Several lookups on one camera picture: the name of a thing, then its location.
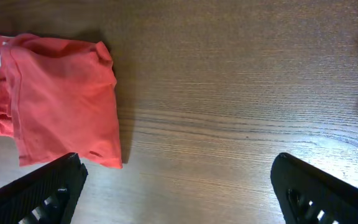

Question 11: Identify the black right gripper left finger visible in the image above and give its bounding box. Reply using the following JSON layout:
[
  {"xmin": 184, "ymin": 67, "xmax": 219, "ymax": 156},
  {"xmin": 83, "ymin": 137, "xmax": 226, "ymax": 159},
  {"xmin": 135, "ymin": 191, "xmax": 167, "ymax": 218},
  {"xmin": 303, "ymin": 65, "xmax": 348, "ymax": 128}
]
[{"xmin": 0, "ymin": 152, "xmax": 88, "ymax": 223}]

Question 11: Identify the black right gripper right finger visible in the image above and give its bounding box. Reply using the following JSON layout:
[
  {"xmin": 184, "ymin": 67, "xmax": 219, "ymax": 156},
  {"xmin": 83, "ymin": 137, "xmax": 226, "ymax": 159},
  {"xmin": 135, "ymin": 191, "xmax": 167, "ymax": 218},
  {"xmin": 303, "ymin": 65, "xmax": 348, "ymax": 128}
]
[{"xmin": 270, "ymin": 152, "xmax": 358, "ymax": 224}]

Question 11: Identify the red t-shirt with white print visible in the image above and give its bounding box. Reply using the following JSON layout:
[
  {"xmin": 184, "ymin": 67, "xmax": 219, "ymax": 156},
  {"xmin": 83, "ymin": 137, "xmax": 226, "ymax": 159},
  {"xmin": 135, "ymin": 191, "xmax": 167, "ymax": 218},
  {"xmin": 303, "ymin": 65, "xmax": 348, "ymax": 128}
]
[{"xmin": 0, "ymin": 34, "xmax": 122, "ymax": 169}]

